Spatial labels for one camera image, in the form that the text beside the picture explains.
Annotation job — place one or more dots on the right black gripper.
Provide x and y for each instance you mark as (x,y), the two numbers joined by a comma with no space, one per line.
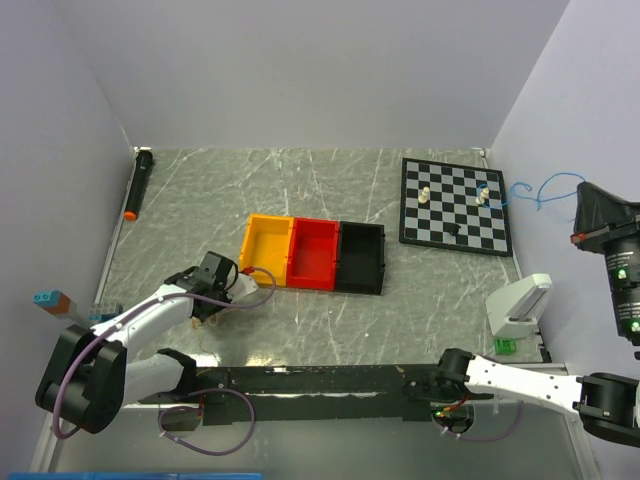
(597,214)

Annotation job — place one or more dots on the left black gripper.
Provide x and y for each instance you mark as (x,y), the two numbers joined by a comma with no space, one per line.
(223,289)

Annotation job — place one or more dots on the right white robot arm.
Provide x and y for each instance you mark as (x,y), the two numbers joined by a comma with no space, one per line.
(607,405)

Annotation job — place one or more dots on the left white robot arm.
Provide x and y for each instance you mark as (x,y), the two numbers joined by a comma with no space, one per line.
(110,350)

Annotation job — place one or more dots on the yellow plastic bin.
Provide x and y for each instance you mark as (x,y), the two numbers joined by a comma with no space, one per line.
(266,245)

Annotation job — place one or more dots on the red plastic bin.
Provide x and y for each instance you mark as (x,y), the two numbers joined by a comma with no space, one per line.
(313,254)

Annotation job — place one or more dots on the white chess pawn right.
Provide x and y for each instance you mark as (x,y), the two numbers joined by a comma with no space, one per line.
(482,199)

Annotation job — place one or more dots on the white chess pawn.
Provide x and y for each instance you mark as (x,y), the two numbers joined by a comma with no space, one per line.
(424,196)
(482,199)

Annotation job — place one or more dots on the blue toy brick stack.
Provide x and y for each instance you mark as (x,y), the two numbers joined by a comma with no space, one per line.
(104,311)

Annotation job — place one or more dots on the white tape dispenser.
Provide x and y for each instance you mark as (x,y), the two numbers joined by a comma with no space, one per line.
(514,310)

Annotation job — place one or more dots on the black orange marker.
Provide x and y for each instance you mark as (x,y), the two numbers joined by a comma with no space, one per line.
(144,164)

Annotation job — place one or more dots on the black white chessboard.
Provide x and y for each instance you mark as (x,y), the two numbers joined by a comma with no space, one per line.
(453,191)

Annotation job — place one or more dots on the black plastic bin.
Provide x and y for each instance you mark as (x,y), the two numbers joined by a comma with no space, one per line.
(360,264)

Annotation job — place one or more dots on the black chess piece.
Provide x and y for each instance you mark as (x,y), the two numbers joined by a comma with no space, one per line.
(452,229)

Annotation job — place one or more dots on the blue brown block tool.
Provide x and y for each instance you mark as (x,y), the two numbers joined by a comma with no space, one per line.
(60,306)

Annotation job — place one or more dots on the green small clip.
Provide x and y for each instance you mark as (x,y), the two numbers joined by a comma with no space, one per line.
(505,346)

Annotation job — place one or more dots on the white chess pawn left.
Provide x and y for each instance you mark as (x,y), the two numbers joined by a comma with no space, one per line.
(424,196)

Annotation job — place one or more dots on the blue box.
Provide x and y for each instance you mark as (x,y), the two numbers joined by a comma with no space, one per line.
(133,476)

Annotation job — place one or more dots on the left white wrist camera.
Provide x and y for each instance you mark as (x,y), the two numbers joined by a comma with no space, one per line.
(244,286)

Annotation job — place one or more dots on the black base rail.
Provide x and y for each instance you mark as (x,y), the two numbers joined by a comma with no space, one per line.
(405,391)

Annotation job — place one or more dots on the aluminium frame rail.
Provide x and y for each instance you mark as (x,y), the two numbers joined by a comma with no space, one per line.
(170,377)

